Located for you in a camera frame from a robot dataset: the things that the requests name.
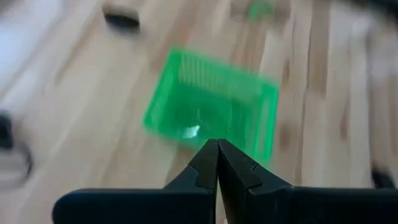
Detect thin olive rubber band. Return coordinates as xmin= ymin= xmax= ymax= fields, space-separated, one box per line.
xmin=0 ymin=141 xmax=34 ymax=189

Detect green rubber band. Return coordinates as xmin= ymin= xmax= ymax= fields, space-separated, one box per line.
xmin=248 ymin=1 xmax=276 ymax=21

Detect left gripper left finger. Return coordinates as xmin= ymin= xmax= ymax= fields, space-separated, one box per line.
xmin=52 ymin=139 xmax=220 ymax=224

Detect green plastic basket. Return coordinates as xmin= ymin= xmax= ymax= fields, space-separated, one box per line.
xmin=142 ymin=46 xmax=280 ymax=168

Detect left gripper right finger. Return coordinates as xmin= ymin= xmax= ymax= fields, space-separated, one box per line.
xmin=217 ymin=139 xmax=398 ymax=224

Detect wide black rubber band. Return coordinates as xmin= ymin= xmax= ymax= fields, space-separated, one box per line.
xmin=103 ymin=11 xmax=141 ymax=32
xmin=0 ymin=112 xmax=14 ymax=151

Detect black aluminium table frame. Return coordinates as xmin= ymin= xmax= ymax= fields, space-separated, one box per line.
xmin=338 ymin=0 xmax=398 ymax=15

